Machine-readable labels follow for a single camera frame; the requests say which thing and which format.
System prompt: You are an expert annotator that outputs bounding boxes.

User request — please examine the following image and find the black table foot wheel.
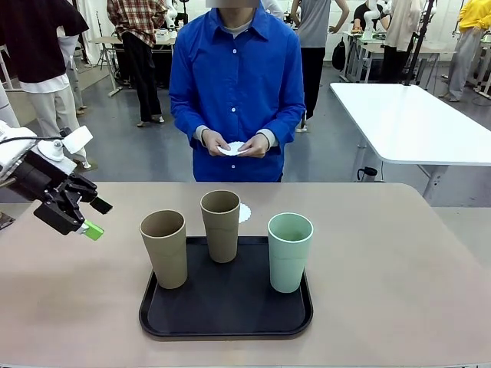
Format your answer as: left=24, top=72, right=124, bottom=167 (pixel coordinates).
left=356, top=166, right=379, bottom=182

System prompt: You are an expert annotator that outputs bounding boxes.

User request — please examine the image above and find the white folding table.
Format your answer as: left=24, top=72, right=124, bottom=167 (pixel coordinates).
left=329, top=82, right=491, bottom=200

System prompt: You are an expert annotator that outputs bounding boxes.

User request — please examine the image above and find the person in blue shirt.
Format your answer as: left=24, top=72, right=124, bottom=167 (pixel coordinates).
left=168, top=0, right=308, bottom=183

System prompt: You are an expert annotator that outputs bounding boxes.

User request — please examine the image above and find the person's left forearm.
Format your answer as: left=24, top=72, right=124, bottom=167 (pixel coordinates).
left=255, top=99, right=308, bottom=149

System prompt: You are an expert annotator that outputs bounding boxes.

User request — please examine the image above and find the black plastic tray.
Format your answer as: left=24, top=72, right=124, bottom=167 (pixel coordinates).
left=138, top=236, right=315, bottom=341

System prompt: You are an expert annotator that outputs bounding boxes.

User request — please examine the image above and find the white cylindrical air purifier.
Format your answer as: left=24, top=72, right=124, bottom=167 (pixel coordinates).
left=0, top=82, right=19, bottom=130

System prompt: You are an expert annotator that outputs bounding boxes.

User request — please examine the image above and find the bystander in grey shirt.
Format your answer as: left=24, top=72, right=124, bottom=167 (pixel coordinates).
left=293, top=0, right=350, bottom=133

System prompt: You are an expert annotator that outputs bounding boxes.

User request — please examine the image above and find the black tripod pole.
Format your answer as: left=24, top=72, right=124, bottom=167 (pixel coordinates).
left=402, top=0, right=438, bottom=87

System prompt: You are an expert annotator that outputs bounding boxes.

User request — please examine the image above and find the person's right forearm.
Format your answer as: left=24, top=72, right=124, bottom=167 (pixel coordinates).
left=170, top=95, right=210, bottom=149

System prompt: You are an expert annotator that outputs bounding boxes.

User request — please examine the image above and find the mint green tall cup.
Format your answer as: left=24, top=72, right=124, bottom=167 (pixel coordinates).
left=267, top=212, right=315, bottom=294

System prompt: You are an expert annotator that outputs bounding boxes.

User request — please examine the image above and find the bystander in yellow top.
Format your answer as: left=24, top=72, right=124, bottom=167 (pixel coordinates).
left=439, top=0, right=491, bottom=103

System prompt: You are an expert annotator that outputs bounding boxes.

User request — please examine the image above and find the brown tall cup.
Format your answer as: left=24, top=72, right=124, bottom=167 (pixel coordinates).
left=139, top=209, right=189, bottom=290
left=199, top=190, right=242, bottom=264

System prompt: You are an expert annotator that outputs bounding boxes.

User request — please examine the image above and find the background workbench with clutter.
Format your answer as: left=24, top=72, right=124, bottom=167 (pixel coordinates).
left=94, top=32, right=178, bottom=97

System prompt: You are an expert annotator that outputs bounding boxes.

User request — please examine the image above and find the bystander in plaid shirt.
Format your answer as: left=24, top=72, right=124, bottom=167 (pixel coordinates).
left=106, top=0, right=170, bottom=128

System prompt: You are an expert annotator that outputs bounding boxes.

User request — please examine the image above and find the person's left hand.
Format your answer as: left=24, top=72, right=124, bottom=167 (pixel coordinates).
left=236, top=134, right=269, bottom=159

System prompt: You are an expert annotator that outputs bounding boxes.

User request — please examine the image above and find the black hanging bag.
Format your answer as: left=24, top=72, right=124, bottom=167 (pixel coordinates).
left=331, top=36, right=347, bottom=71

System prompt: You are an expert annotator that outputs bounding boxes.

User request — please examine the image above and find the person's right hand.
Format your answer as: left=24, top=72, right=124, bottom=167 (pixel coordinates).
left=201, top=128, right=231, bottom=156

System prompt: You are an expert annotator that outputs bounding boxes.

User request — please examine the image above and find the grey background desk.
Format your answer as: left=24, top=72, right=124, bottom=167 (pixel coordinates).
left=341, top=30, right=457, bottom=84

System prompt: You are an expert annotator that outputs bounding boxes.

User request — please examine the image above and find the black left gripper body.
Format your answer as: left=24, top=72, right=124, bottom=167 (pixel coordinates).
left=7, top=151, right=73, bottom=205

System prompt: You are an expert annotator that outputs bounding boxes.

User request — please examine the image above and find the seated bystander in black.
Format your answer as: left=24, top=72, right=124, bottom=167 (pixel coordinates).
left=352, top=2, right=381, bottom=35

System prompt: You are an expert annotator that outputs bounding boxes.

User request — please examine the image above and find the bystander in beige coat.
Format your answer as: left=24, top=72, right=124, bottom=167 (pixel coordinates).
left=383, top=0, right=423, bottom=84

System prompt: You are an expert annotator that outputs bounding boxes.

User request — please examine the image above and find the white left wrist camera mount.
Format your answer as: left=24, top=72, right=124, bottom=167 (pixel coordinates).
left=36, top=126, right=95, bottom=173

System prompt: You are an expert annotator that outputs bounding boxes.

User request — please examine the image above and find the bystander in black top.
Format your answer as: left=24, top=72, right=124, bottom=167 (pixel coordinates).
left=0, top=0, right=93, bottom=169

